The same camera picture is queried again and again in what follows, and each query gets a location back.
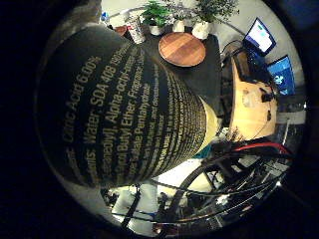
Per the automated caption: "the black label spray bottle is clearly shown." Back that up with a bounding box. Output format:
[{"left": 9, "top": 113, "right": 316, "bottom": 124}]
[{"left": 34, "top": 24, "right": 222, "bottom": 188}]

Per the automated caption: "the blue cap bottle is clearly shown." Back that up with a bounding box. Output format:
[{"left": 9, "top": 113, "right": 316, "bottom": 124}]
[{"left": 99, "top": 11, "right": 113, "bottom": 28}]

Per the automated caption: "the patterned white package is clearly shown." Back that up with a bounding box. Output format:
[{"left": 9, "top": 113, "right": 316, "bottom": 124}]
[{"left": 128, "top": 14, "right": 148, "bottom": 45}]

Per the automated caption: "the small dark potted plant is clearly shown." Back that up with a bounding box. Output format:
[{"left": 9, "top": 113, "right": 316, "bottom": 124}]
[{"left": 170, "top": 3, "right": 192, "bottom": 33}]

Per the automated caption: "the round wooden board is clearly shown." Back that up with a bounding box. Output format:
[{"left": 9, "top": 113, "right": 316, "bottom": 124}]
[{"left": 158, "top": 32, "right": 207, "bottom": 68}]

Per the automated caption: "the large dark potted plant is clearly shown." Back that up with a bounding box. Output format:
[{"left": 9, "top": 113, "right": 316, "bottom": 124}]
[{"left": 190, "top": 0, "right": 240, "bottom": 40}]

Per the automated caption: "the open laptop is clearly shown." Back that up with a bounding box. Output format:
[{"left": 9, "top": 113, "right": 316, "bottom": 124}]
[{"left": 242, "top": 17, "right": 277, "bottom": 58}]

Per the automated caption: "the light wooden desk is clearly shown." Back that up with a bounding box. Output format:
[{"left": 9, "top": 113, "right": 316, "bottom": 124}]
[{"left": 228, "top": 53, "right": 280, "bottom": 142}]

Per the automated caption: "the blue screen monitor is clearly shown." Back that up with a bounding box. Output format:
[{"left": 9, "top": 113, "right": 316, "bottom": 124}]
[{"left": 265, "top": 54, "right": 297, "bottom": 98}]

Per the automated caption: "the red cable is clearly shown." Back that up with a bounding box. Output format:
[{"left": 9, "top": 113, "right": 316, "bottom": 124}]
[{"left": 232, "top": 141, "right": 293, "bottom": 157}]

